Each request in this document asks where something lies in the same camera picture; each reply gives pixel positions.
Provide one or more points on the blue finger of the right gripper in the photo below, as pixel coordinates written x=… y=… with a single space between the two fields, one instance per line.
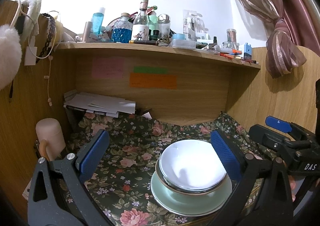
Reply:
x=278 y=124

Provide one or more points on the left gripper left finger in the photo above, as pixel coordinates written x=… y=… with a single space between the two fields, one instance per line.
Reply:
x=90 y=155

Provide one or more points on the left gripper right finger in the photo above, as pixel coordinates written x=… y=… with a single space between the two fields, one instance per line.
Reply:
x=229 y=154

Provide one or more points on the white spotted bowl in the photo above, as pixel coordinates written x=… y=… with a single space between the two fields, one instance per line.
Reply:
x=190 y=167

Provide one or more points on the mint green plate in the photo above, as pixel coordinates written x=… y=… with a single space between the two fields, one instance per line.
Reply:
x=193 y=206

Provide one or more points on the right hand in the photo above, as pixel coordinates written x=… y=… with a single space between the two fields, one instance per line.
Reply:
x=292 y=186

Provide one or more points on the floral tablecloth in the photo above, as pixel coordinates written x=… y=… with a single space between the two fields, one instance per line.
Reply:
x=121 y=183

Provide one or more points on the stack of white papers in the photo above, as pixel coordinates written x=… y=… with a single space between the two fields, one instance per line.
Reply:
x=98 y=104

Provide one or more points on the blue box on shelf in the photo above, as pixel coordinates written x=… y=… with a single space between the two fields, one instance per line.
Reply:
x=247 y=51

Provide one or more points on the pink sticky note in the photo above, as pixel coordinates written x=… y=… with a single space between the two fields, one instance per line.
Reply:
x=108 y=68

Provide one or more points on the orange sticky note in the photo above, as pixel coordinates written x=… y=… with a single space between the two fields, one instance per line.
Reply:
x=161 y=81

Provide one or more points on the green sticky note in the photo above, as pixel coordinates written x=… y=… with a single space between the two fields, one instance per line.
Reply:
x=149 y=70

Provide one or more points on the white fluffy object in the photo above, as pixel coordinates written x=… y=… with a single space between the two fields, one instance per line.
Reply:
x=11 y=54

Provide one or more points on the blue liquid glass bottle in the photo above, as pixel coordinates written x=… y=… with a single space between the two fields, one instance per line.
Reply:
x=122 y=29

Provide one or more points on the pink striped curtain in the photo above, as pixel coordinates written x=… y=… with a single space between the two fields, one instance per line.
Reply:
x=292 y=23

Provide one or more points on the clear illustrated bottle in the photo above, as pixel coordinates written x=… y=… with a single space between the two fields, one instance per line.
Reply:
x=140 y=28

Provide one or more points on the light blue bottle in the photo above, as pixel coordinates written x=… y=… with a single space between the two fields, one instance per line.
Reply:
x=97 y=20

